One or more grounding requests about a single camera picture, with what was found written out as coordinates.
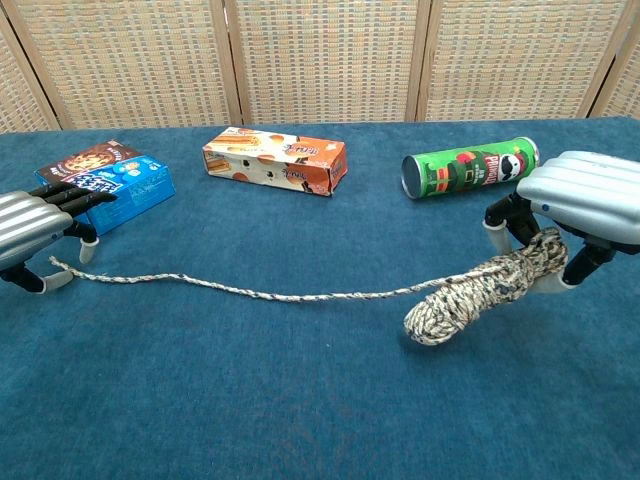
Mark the woven rattan screen panel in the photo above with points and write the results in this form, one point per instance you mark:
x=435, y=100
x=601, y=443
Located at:
x=15, y=100
x=325, y=60
x=625, y=90
x=520, y=60
x=130, y=60

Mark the blue felt table cover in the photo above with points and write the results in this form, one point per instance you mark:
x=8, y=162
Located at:
x=300, y=390

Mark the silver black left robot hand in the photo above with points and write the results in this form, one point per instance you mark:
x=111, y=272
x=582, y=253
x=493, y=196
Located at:
x=30, y=220

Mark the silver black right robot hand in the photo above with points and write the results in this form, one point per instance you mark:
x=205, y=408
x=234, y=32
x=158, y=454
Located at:
x=590, y=195

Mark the blue cookie box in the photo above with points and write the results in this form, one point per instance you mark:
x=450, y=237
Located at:
x=140, y=195

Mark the green Pringles can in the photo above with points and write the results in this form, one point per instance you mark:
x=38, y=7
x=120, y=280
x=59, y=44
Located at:
x=470, y=170

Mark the orange cake box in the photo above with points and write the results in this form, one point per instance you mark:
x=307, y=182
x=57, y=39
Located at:
x=280, y=165

